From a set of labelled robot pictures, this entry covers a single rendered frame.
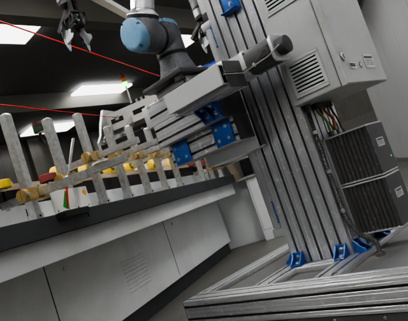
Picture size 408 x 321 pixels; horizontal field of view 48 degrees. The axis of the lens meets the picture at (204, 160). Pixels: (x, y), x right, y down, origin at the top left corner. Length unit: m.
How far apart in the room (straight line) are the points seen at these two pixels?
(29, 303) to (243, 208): 2.87
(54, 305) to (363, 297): 1.35
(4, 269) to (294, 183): 1.05
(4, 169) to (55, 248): 9.90
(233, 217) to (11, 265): 3.12
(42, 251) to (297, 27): 1.24
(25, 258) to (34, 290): 0.32
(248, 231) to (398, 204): 3.06
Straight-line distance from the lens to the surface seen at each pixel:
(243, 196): 4.52
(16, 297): 2.03
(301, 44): 1.56
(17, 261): 1.77
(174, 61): 1.75
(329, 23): 1.55
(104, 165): 2.02
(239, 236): 4.60
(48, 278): 2.18
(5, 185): 2.01
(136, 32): 1.67
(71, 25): 2.00
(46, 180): 2.17
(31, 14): 5.49
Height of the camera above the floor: 0.57
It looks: 5 degrees up
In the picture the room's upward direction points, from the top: 19 degrees counter-clockwise
